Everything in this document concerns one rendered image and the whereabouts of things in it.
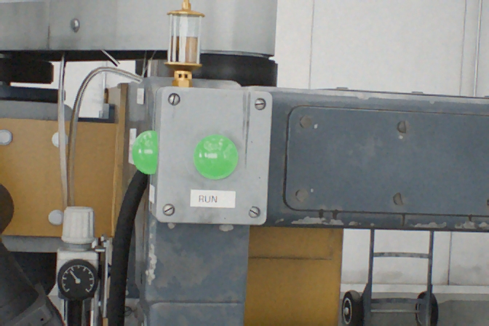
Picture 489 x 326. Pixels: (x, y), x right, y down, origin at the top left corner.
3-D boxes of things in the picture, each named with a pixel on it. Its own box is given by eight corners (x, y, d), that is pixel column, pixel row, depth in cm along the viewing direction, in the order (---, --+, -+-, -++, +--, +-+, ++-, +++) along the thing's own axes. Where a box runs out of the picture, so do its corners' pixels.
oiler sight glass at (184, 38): (168, 61, 71) (171, 13, 71) (164, 62, 74) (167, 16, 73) (202, 63, 72) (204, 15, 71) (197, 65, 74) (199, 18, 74)
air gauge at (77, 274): (56, 301, 87) (57, 260, 87) (55, 297, 89) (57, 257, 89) (97, 301, 88) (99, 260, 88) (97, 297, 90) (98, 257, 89)
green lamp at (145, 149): (132, 175, 65) (134, 129, 65) (129, 172, 68) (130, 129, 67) (170, 177, 65) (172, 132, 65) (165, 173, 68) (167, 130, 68)
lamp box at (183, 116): (155, 222, 64) (161, 85, 64) (148, 215, 69) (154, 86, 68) (265, 225, 66) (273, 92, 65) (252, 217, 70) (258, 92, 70)
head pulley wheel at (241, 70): (181, 83, 80) (183, 52, 80) (168, 84, 89) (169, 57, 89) (287, 89, 82) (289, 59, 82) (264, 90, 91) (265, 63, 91)
